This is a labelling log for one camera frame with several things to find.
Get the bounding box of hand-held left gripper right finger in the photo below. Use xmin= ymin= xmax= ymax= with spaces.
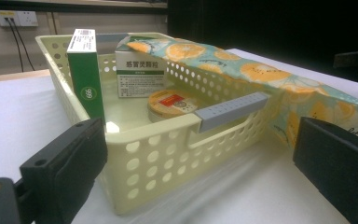
xmin=293 ymin=116 xmax=358 ymax=224

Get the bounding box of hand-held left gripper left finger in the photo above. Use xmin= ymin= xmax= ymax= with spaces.
xmin=19 ymin=117 xmax=109 ymax=224

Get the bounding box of tall green medicine box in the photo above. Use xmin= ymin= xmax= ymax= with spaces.
xmin=66 ymin=28 xmax=106 ymax=124

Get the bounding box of pale yellow plastic basket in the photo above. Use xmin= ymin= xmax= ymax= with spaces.
xmin=34 ymin=32 xmax=274 ymax=217

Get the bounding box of white green medicine box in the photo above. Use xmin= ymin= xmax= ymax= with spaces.
xmin=115 ymin=35 xmax=166 ymax=99

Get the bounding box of round orange tin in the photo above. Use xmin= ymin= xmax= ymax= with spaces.
xmin=146 ymin=89 xmax=200 ymax=124

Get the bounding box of orange print bag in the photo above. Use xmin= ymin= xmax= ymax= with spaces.
xmin=125 ymin=35 xmax=358 ymax=150

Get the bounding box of black wall cable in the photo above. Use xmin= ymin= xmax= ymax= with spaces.
xmin=10 ymin=18 xmax=35 ymax=72
xmin=4 ymin=18 xmax=25 ymax=73

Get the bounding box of white wall socket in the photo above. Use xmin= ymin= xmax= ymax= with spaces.
xmin=0 ymin=9 xmax=39 ymax=28

